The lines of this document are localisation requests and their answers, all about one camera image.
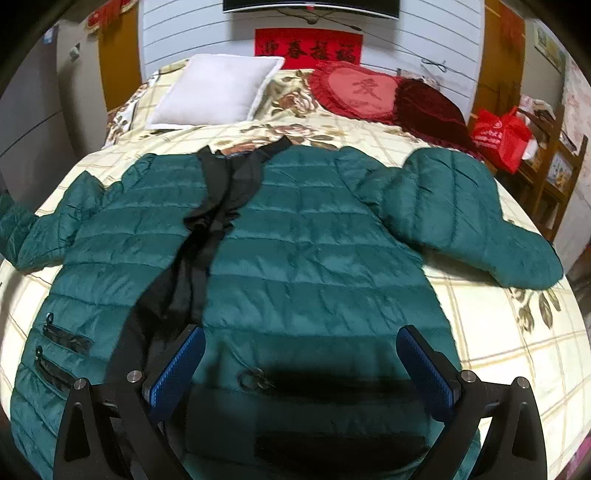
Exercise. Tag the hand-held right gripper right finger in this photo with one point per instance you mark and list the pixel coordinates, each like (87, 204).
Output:
(425, 369)

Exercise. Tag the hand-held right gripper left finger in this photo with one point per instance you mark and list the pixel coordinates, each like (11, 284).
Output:
(178, 374)

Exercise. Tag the green puffer jacket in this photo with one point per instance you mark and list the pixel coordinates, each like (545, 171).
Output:
(300, 230)

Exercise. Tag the floral bed quilt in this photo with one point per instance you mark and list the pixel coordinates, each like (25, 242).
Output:
(485, 323)

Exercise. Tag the wooden chair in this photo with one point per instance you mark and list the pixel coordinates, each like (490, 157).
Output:
(565, 184)

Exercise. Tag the red shopping bag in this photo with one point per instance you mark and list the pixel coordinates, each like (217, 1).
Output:
(501, 136)

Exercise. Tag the dark red velvet pillow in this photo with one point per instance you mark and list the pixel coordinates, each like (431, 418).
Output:
(429, 110)

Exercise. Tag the red heart-shaped pillow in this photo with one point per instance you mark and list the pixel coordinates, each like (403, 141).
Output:
(355, 92)

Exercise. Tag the white square pillow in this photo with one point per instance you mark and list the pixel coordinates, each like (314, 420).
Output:
(212, 90)

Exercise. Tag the framed wall picture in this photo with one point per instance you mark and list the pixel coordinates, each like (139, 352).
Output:
(549, 48)

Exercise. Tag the red wall banner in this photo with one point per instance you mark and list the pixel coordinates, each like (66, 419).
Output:
(304, 46)

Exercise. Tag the black wall television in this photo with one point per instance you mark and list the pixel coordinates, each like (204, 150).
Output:
(309, 5)

